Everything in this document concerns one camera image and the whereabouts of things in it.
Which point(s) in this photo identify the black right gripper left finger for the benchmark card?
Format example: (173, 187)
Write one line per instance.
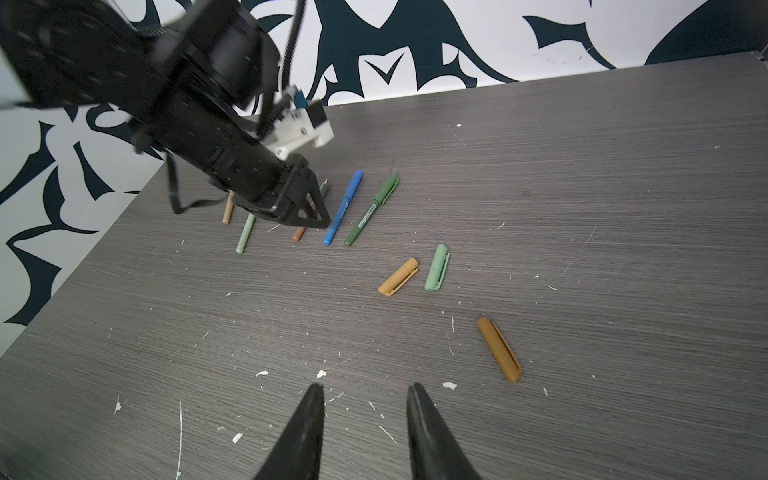
(297, 453)

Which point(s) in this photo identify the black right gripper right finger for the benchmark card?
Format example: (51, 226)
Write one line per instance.
(434, 452)

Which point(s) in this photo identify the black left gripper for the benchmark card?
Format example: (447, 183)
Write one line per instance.
(214, 140)

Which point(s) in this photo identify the blue pen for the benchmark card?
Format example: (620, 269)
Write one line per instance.
(344, 204)

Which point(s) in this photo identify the light green pen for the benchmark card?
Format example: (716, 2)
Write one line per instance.
(246, 233)

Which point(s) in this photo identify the tan pen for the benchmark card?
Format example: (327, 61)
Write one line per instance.
(229, 207)

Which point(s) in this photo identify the dark green pen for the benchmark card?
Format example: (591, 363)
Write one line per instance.
(378, 201)

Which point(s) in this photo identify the tan pen cap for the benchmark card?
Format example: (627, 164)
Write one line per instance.
(395, 282)

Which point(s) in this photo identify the light green pen cap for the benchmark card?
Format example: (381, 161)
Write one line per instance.
(437, 268)

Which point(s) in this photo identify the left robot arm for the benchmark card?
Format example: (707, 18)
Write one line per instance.
(210, 88)

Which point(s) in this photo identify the brown pen cap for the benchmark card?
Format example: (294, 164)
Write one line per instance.
(500, 350)

